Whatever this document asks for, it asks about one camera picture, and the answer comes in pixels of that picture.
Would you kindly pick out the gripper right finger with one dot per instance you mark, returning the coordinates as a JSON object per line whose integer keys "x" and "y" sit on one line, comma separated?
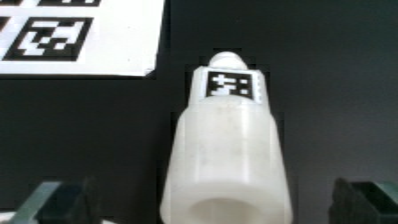
{"x": 364, "y": 202}

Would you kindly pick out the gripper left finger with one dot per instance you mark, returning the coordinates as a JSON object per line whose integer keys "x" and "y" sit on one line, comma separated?
{"x": 60, "y": 204}

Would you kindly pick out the white cylindrical table leg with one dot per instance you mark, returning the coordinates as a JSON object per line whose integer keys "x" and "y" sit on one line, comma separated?
{"x": 226, "y": 185}

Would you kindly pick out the white marker sheet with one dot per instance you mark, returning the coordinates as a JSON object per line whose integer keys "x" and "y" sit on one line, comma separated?
{"x": 80, "y": 37}

